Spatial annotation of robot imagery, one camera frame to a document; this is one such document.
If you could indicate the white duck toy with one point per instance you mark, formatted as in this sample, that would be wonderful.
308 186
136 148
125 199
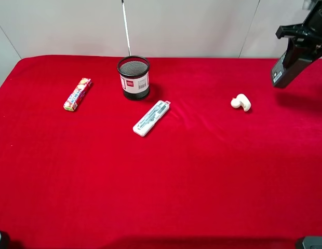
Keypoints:
241 101

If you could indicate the black mesh pen holder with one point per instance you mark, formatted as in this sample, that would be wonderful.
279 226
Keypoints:
134 76

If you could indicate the black object bottom left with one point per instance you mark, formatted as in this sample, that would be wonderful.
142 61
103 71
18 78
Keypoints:
4 240

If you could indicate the black object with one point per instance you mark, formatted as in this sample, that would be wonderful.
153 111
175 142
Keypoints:
4 240
309 242

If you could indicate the black object bottom right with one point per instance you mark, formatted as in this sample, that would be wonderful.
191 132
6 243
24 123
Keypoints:
309 242

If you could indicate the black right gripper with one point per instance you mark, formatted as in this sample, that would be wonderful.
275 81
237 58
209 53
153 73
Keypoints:
309 32

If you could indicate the red candy stick pack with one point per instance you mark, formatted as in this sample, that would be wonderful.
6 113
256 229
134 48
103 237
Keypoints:
77 95

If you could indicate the red table cloth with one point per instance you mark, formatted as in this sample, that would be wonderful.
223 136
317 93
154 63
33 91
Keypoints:
206 175

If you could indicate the dark grey square bottle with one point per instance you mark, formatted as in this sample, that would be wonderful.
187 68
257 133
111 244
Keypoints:
299 55

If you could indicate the white wall trim strip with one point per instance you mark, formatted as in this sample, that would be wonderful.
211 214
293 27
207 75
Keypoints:
126 27

